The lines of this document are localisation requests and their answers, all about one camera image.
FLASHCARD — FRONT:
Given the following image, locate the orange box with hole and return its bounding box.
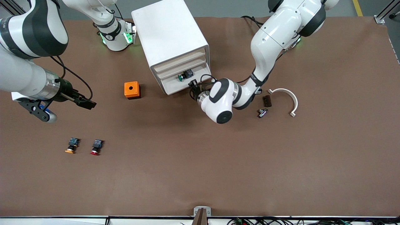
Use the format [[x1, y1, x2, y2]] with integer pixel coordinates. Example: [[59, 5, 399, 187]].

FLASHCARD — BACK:
[[124, 81, 141, 100]]

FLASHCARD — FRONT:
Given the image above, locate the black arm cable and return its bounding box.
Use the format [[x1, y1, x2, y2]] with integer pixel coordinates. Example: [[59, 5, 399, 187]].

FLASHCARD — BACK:
[[191, 74, 250, 91], [50, 56, 93, 101]]

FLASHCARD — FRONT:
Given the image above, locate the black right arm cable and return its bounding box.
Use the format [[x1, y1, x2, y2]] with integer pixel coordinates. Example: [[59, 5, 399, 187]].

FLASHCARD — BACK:
[[50, 56, 93, 101]]

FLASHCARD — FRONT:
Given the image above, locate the grey arm base connector box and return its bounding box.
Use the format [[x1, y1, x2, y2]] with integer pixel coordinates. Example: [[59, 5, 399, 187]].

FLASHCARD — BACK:
[[124, 20, 137, 45]]

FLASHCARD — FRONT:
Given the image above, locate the red push button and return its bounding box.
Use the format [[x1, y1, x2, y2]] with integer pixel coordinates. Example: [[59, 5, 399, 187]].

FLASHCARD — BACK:
[[90, 139, 104, 156]]

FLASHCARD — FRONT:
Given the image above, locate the green push button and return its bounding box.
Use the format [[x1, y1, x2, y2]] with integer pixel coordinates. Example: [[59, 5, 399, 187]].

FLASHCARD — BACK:
[[177, 69, 194, 82]]

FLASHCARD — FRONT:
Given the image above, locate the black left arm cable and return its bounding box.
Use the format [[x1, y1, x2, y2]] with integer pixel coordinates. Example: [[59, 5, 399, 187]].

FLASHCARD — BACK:
[[191, 74, 250, 91]]

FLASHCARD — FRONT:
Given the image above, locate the black cable bundle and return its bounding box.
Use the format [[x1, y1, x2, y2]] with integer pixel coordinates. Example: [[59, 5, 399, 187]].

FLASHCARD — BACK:
[[227, 217, 400, 225]]

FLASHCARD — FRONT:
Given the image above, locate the grey metal mount bracket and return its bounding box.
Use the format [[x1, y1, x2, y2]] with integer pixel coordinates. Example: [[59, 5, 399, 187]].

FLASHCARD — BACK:
[[193, 206, 212, 217]]

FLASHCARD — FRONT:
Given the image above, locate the white curved bracket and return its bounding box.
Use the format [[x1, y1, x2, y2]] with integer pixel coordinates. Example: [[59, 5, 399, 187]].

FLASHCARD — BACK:
[[268, 88, 298, 118]]

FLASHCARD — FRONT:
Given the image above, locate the aluminium frame profile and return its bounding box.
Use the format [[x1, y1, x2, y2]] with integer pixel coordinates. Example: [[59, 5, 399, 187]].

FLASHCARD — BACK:
[[373, 0, 400, 25], [3, 0, 30, 15]]

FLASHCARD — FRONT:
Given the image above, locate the yellow push button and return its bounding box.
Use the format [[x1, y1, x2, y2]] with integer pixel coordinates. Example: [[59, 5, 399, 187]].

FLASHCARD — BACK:
[[65, 137, 80, 154]]

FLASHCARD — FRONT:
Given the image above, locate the black base cable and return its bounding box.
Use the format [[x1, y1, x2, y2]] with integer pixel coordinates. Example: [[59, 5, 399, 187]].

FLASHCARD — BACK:
[[241, 15, 264, 28]]

